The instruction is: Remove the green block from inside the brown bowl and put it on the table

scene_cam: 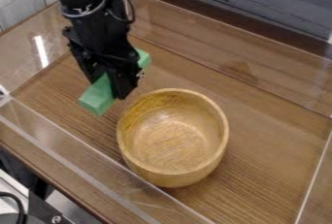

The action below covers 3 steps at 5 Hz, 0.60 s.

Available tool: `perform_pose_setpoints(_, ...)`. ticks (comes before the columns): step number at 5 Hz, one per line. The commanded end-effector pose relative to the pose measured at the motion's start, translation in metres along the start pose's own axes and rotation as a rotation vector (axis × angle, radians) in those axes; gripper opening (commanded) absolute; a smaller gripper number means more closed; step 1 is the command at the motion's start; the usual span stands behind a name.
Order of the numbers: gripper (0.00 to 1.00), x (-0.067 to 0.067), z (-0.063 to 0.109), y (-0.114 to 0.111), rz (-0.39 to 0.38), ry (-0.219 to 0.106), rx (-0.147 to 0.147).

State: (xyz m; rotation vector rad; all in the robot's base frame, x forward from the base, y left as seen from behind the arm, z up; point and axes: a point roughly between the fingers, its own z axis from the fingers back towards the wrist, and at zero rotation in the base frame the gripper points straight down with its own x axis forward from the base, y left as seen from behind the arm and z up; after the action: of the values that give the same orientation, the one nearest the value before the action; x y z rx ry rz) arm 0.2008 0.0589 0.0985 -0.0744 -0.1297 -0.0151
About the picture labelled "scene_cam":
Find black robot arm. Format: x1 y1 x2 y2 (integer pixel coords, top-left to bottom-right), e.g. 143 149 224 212
60 0 142 99

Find black cable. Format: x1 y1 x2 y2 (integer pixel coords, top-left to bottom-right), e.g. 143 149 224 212
0 191 28 224

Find black metal table mount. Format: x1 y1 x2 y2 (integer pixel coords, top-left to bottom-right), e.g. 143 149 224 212
24 192 74 224

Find brown wooden bowl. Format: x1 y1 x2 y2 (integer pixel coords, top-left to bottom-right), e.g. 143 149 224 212
117 88 229 188

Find green rectangular block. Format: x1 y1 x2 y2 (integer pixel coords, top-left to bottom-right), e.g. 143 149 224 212
75 49 152 115

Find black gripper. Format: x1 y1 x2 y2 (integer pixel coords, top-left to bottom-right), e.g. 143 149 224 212
62 8 142 100

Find clear acrylic tray walls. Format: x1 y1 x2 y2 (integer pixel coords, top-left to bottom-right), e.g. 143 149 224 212
0 0 332 224

